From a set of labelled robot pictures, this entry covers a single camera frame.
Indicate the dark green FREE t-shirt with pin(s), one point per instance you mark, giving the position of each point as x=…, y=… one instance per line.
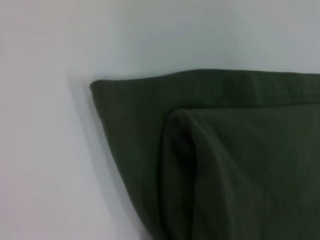
x=225, y=162

